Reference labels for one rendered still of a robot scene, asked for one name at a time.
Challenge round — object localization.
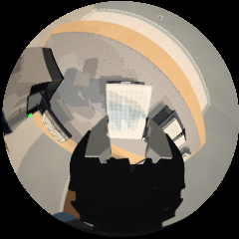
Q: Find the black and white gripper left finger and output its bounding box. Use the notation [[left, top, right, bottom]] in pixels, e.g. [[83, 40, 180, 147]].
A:
[[68, 116, 112, 192]]

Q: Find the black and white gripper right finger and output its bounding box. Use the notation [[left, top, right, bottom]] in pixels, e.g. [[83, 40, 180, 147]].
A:
[[145, 117, 185, 189]]

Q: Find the beige control panel with coloured buttons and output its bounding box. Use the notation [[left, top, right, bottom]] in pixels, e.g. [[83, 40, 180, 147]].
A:
[[180, 147, 191, 161]]

